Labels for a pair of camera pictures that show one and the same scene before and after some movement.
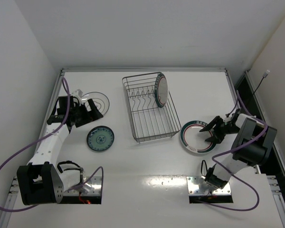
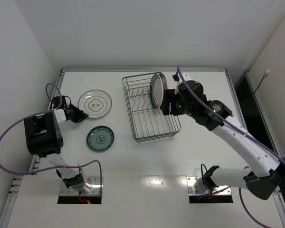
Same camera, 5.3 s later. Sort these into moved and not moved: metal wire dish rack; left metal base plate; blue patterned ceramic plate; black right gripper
Moved: black right gripper
Not moved: left metal base plate; metal wire dish rack; blue patterned ceramic plate
